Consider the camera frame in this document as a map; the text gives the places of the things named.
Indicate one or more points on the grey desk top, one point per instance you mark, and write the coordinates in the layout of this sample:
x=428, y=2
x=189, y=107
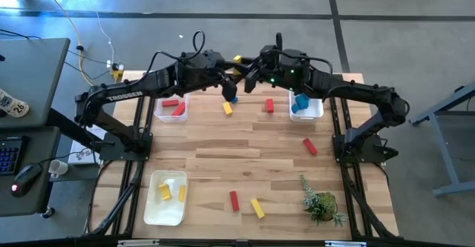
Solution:
x=33, y=76
x=33, y=199

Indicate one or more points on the white power outlet box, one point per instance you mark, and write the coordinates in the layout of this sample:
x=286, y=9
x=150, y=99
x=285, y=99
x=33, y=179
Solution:
x=110, y=64

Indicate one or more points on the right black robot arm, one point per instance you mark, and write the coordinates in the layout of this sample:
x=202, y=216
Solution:
x=363, y=93

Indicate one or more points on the potted green plant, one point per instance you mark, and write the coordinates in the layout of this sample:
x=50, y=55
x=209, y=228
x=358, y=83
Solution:
x=321, y=204

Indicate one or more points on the yellow power plug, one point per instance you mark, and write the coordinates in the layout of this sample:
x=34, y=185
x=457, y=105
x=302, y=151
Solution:
x=118, y=75

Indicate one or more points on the small blue wooden block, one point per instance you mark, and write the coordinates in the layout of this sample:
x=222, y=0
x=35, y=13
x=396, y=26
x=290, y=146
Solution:
x=294, y=109

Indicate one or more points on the grey metal table frame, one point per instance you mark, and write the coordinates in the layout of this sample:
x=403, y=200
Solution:
x=447, y=154

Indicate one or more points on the yellow rectangular wooden block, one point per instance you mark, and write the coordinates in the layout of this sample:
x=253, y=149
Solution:
x=257, y=208
x=227, y=108
x=237, y=58

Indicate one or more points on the black power plug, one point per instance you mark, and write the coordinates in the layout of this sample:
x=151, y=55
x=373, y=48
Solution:
x=116, y=67

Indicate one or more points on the clear plastic bin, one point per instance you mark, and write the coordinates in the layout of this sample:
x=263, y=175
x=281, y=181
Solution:
x=167, y=116

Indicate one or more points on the large white plastic bin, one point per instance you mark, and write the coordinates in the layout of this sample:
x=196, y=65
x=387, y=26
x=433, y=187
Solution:
x=165, y=213

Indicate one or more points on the black caster wheel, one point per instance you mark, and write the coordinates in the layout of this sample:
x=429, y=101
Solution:
x=48, y=213

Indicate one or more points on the black backlit keyboard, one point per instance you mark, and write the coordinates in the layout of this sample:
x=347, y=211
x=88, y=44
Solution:
x=9, y=154

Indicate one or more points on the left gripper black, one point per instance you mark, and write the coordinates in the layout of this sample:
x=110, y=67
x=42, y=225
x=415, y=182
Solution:
x=198, y=70

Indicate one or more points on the white printed paper sheet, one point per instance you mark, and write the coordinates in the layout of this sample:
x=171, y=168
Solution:
x=79, y=158

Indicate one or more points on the black computer mouse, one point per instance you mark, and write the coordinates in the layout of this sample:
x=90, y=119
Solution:
x=26, y=178

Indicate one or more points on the blue rectangular wooden block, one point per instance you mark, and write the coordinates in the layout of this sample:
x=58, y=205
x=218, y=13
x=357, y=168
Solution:
x=305, y=104

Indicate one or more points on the white printed can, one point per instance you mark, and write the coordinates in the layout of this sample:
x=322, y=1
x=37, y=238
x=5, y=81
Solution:
x=13, y=106

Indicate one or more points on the yellow arch wooden block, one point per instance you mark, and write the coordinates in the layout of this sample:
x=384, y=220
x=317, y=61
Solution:
x=164, y=191

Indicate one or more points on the blue arch wooden block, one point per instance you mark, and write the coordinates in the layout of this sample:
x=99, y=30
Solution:
x=234, y=100

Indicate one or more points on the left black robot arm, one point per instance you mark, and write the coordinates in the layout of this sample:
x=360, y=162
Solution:
x=122, y=93

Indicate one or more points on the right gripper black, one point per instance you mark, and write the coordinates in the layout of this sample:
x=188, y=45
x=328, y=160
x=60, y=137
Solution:
x=293, y=69

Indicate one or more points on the white mug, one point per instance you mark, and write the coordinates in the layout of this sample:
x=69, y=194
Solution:
x=59, y=168

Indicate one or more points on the blue wooden cylinder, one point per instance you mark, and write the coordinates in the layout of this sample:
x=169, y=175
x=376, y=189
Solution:
x=299, y=97

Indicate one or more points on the red rectangular wooden block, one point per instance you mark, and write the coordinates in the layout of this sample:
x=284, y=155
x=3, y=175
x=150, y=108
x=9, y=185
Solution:
x=269, y=105
x=234, y=200
x=170, y=102
x=179, y=109
x=309, y=146

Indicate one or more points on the silver metal bracket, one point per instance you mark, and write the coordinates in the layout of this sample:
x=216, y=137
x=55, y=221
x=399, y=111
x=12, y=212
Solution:
x=345, y=244
x=138, y=243

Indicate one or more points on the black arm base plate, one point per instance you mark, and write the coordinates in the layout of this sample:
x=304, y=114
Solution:
x=371, y=152
x=111, y=154

